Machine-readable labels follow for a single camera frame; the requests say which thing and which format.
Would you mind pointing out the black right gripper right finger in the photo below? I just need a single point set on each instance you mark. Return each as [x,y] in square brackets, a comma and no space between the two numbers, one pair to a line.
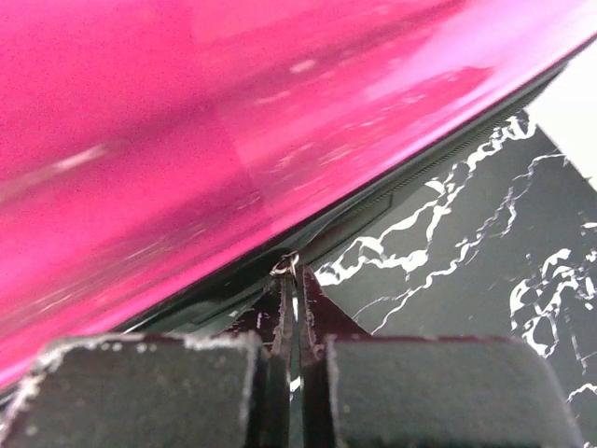
[318,318]

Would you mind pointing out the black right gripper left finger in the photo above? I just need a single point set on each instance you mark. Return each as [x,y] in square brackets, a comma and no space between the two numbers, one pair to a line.
[271,319]

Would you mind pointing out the teal and pink kids suitcase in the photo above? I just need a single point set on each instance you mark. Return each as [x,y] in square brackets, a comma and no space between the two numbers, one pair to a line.
[146,144]

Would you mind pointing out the black marble pattern mat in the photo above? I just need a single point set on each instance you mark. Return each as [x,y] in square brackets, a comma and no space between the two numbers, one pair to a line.
[464,271]

